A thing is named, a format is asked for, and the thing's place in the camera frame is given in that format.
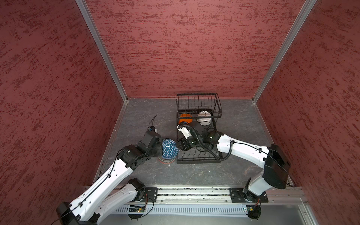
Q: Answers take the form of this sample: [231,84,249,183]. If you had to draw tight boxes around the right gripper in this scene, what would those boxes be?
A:
[174,135,203,152]

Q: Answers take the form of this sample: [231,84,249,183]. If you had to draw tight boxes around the blue patterned bowl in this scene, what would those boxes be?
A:
[162,139,179,159]

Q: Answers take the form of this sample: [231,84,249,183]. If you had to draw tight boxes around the orange bowl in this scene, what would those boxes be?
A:
[179,113,193,124]

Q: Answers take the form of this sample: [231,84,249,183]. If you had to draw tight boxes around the white bowl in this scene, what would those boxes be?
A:
[197,111,212,126]

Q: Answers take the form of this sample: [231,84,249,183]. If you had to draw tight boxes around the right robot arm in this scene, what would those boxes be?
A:
[177,122,290,203]

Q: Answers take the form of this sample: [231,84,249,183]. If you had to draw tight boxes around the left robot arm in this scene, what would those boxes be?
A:
[56,131,162,225]

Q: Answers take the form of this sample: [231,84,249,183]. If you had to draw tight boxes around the left aluminium corner profile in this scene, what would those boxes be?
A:
[76,0,128,104]

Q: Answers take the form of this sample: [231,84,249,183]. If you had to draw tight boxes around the aluminium corner profile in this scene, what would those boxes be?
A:
[252,0,317,105]
[76,0,128,104]

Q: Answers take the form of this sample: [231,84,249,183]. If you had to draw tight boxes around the right aluminium corner profile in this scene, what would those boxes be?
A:
[252,0,317,105]

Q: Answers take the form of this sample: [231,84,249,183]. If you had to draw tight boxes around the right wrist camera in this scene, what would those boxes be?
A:
[177,125,192,139]

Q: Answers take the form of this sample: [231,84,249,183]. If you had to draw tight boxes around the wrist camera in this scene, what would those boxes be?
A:
[177,125,192,139]
[147,126,157,132]

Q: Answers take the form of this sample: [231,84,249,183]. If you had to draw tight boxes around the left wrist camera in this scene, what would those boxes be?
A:
[147,126,157,132]

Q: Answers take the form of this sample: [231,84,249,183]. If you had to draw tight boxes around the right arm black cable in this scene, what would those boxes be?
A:
[179,125,235,162]

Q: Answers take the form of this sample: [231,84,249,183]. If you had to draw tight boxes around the black wire dish rack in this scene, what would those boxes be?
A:
[176,93,224,165]

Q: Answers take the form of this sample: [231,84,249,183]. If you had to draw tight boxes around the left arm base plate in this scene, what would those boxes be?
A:
[133,187,158,203]

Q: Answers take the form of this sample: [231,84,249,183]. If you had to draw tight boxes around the aluminium mounting rail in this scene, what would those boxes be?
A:
[148,186,308,205]

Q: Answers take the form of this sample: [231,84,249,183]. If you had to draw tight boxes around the perforated cable duct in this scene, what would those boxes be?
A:
[113,204,248,217]

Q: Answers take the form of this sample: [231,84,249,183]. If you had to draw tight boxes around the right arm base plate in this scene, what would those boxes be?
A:
[229,187,269,203]

